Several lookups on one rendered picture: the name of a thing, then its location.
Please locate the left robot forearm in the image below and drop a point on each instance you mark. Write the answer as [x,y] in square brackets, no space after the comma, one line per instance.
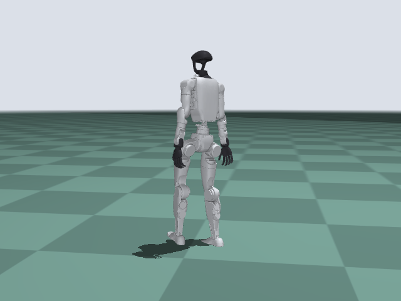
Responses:
[181,125]

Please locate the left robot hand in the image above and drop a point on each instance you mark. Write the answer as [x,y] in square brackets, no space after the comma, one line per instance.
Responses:
[177,155]

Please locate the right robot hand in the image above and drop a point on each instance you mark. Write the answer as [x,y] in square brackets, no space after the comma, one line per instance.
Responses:
[226,152]

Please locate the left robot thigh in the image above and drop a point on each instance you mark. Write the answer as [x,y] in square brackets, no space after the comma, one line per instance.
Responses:
[180,174]

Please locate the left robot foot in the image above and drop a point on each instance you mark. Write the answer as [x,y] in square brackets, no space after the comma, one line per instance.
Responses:
[180,240]

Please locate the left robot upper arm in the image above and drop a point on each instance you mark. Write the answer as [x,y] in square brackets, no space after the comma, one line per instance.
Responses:
[186,87]

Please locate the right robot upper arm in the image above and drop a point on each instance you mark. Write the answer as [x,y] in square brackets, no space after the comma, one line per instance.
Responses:
[221,113]

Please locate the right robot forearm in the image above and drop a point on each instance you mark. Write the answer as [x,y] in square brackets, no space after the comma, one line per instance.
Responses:
[222,130]

